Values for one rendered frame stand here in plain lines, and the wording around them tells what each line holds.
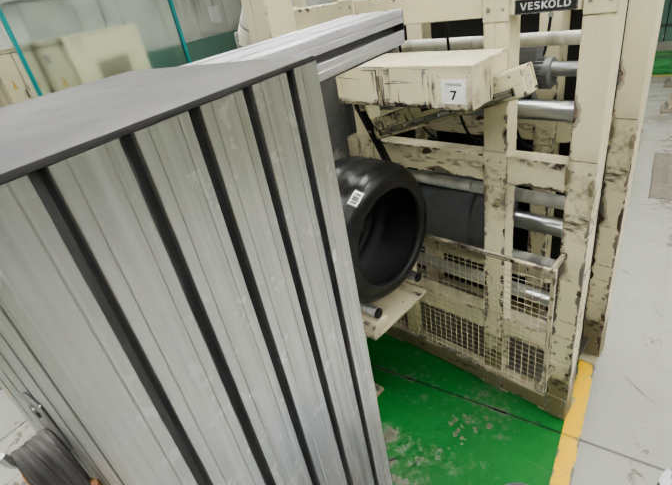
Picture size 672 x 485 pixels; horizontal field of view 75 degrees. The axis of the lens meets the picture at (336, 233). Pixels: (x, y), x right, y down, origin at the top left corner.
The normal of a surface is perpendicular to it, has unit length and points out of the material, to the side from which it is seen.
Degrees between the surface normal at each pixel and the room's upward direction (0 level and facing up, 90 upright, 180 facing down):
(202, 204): 90
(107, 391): 90
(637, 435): 0
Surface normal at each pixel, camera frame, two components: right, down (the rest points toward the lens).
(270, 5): 0.71, 0.24
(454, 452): -0.17, -0.86
